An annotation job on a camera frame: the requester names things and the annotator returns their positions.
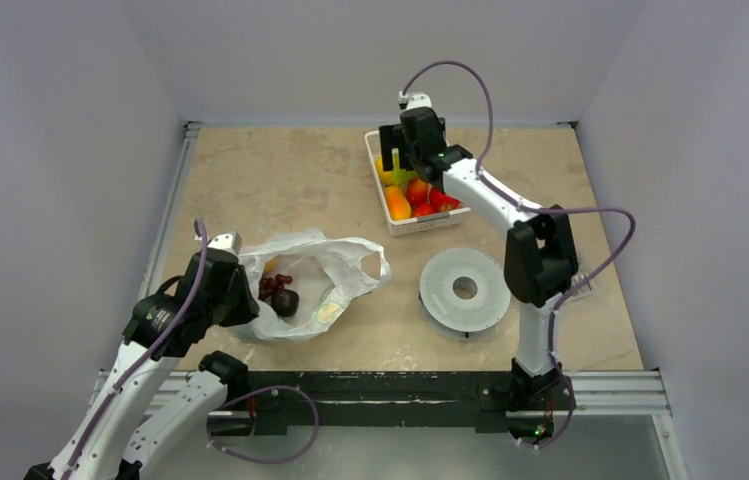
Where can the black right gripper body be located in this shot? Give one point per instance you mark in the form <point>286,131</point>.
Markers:
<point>390,145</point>

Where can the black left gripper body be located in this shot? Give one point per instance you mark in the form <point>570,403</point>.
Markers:
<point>235,306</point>

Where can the yellow fake fruit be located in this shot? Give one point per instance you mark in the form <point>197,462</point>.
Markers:
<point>385,177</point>

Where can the dark red fake grapes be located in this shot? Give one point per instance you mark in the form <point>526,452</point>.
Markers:
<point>269,285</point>

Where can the dark purple fake plum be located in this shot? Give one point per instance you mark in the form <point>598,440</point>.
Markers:
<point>285,303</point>

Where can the red round fake apple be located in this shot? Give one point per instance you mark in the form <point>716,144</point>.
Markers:
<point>441,202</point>

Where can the white plastic bag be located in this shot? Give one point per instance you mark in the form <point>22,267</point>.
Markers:
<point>323,270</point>

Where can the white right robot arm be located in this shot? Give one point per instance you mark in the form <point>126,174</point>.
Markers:
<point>540,258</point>

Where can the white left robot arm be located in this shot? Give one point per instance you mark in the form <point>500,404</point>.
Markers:
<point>119,439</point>

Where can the peach orange fake fruit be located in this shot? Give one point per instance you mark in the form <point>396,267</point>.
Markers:
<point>270,266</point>

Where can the red fake mango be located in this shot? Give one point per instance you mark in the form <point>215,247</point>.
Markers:
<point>417,192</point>

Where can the orange fake papaya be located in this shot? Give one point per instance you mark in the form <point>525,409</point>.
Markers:
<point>397,204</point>

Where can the white round fake fruit slice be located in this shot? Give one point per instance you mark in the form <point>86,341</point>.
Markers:
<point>329,312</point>

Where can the white perforated plastic basket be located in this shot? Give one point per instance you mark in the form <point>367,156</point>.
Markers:
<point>412,224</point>

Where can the white round perforated plate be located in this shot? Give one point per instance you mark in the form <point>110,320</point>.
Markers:
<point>462,293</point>

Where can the clear plastic screw box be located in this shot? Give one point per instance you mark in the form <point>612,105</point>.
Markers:
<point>585,279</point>

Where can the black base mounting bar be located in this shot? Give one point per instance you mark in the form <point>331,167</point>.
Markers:
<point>486,402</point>

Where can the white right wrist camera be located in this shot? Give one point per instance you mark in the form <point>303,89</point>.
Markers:
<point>417,100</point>

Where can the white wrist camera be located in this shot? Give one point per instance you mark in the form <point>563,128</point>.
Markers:
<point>417,100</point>
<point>230,242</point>

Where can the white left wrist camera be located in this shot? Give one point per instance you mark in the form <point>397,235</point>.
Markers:
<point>230,242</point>

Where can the aluminium table edge rail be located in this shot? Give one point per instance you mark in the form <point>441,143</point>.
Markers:
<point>153,274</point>

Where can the aluminium front frame rail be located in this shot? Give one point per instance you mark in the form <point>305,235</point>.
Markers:
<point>597,393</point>

